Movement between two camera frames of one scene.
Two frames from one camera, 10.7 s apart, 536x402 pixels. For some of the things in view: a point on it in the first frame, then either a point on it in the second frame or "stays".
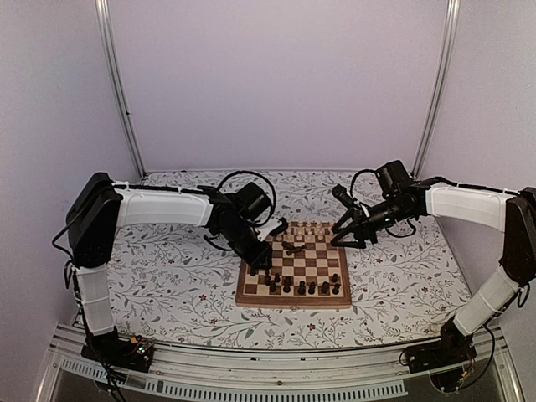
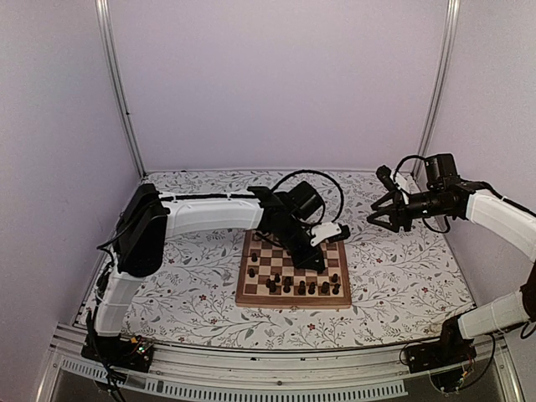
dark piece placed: [286, 289] stays
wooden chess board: [306, 272] stays
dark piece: [301, 288] stays
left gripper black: [258, 258] to [308, 262]
